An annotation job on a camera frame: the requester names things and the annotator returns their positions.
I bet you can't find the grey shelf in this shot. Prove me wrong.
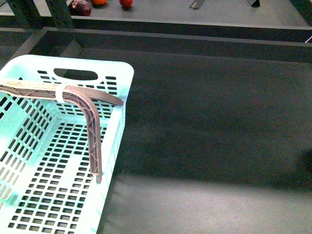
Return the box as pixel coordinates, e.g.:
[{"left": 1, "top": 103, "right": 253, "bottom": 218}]
[{"left": 0, "top": 0, "right": 312, "bottom": 64}]

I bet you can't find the white zip tie band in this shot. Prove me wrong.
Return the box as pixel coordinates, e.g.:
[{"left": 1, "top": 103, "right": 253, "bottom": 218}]
[{"left": 55, "top": 83, "right": 67, "bottom": 103}]

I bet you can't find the brown basket handle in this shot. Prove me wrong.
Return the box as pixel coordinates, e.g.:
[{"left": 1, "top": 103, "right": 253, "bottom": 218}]
[{"left": 0, "top": 78, "right": 123, "bottom": 184}]

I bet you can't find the metal stand foot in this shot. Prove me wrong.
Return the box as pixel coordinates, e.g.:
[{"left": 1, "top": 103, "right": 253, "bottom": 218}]
[
  {"left": 247, "top": 0, "right": 260, "bottom": 8},
  {"left": 190, "top": 0, "right": 205, "bottom": 10}
]

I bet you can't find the light blue plastic basket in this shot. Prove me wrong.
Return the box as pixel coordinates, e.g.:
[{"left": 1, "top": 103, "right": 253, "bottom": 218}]
[{"left": 0, "top": 55, "right": 134, "bottom": 234}]

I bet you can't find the orange fruit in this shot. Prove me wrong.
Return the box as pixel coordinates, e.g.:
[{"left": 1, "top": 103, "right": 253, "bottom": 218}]
[{"left": 90, "top": 0, "right": 107, "bottom": 6}]

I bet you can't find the left metal stand foot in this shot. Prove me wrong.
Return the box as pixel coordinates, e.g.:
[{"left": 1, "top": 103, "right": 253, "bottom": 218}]
[{"left": 190, "top": 0, "right": 205, "bottom": 10}]

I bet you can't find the dark purple fruit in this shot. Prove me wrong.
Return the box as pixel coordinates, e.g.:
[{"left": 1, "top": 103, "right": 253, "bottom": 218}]
[{"left": 70, "top": 0, "right": 92, "bottom": 16}]

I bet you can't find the right metal stand foot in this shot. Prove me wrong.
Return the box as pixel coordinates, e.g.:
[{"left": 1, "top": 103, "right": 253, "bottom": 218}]
[{"left": 247, "top": 0, "right": 260, "bottom": 8}]

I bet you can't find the red apple on shelf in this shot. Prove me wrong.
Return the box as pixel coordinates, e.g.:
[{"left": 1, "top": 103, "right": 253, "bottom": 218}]
[{"left": 119, "top": 0, "right": 133, "bottom": 9}]

